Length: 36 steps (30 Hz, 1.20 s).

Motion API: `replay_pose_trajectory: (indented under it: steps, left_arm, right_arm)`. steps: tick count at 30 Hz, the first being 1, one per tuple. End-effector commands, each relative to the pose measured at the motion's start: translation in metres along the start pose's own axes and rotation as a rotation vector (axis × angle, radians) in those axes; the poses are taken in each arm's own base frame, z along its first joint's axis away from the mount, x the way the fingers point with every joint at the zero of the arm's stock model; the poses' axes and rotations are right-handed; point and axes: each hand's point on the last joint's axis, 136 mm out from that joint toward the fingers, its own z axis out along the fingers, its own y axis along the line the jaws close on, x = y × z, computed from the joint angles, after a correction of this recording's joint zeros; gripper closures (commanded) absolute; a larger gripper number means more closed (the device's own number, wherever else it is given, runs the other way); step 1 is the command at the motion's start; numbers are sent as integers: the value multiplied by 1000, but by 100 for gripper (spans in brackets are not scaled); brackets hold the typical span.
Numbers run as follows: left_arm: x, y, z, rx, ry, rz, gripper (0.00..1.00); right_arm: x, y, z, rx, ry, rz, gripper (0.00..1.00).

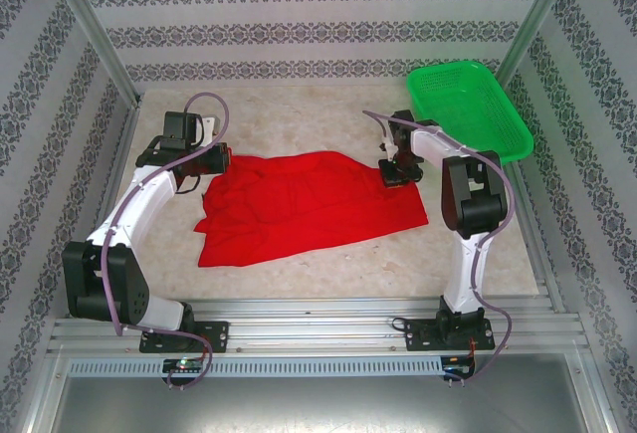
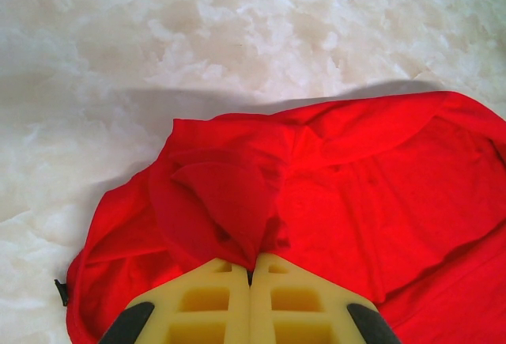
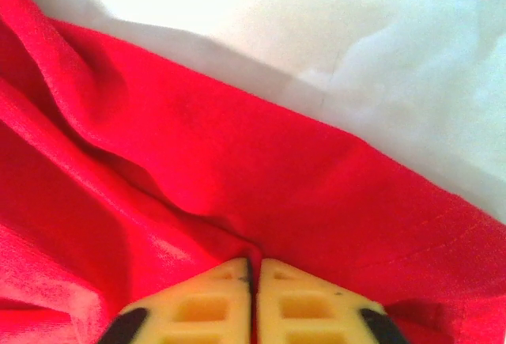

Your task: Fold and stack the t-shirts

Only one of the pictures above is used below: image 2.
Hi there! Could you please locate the red bear print t-shirt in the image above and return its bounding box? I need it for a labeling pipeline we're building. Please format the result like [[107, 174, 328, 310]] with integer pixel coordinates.
[[54, 90, 506, 344]]

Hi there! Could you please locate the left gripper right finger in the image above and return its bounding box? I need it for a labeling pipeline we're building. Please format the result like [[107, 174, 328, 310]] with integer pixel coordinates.
[[250, 251, 401, 344]]

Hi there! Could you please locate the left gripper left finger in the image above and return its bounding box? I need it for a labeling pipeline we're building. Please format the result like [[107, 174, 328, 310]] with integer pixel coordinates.
[[98, 257, 253, 344]]

